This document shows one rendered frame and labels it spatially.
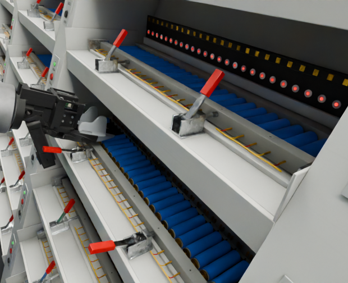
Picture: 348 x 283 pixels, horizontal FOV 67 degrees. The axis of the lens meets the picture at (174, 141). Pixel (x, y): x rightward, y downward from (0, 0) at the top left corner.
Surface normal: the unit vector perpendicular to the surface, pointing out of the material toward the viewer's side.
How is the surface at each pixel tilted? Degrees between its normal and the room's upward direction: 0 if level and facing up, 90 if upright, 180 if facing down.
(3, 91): 30
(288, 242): 90
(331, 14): 107
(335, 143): 90
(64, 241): 17
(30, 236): 90
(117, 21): 90
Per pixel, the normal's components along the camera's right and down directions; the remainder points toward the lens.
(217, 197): -0.81, 0.19
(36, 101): 0.56, 0.47
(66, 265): 0.13, -0.86
